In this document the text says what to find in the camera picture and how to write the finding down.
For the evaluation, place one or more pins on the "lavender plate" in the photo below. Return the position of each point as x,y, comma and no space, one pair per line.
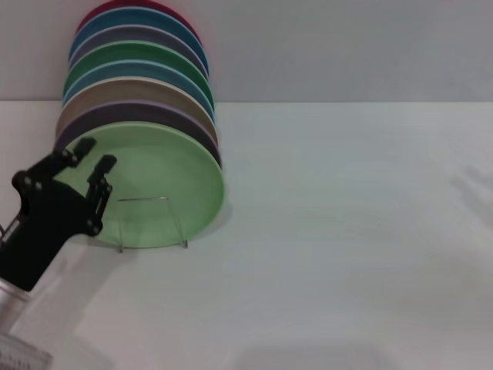
127,112

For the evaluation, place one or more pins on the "light green plate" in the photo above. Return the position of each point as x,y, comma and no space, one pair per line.
161,165

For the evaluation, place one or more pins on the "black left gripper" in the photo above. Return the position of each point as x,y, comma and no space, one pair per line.
46,219

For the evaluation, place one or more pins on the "clear acrylic plate rack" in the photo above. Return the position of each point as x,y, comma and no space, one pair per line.
173,219

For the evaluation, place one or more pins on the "beige plate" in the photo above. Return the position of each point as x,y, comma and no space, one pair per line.
127,90

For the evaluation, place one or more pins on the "teal blue plate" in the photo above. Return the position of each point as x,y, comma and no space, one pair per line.
127,69

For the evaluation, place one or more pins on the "grey purple plate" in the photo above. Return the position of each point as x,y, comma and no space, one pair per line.
127,34

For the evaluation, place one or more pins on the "red plate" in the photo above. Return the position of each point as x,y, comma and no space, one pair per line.
185,19

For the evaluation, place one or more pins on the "dark green plate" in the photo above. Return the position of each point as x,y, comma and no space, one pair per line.
127,52

